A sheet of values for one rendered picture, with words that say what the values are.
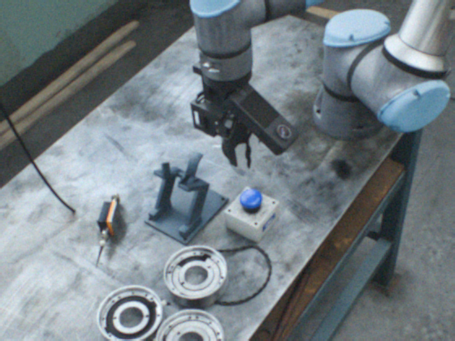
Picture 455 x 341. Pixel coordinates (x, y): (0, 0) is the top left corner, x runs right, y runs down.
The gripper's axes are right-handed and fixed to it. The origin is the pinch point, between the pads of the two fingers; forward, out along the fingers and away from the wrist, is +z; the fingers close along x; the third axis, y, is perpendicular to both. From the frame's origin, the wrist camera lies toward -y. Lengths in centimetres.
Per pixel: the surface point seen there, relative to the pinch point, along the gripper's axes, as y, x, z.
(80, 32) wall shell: 164, -91, 85
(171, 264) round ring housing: 4.6, 16.5, 11.0
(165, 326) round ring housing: -2.4, 26.3, 10.7
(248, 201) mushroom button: -0.5, 1.1, 6.7
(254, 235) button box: -3.1, 3.3, 12.1
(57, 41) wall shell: 163, -78, 81
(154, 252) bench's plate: 10.6, 14.8, 14.0
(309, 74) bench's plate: 14.0, -41.5, 14.1
